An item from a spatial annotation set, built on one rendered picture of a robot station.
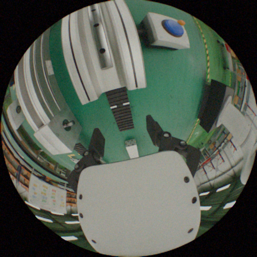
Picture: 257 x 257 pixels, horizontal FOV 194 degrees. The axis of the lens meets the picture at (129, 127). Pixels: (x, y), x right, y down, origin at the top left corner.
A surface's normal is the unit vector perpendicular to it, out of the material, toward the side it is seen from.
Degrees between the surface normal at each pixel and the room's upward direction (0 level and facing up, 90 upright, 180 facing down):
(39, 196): 90
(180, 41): 0
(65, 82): 0
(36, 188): 90
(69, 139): 90
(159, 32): 0
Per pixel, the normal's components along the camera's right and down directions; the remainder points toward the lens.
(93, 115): 0.15, 0.64
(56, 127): 0.97, -0.24
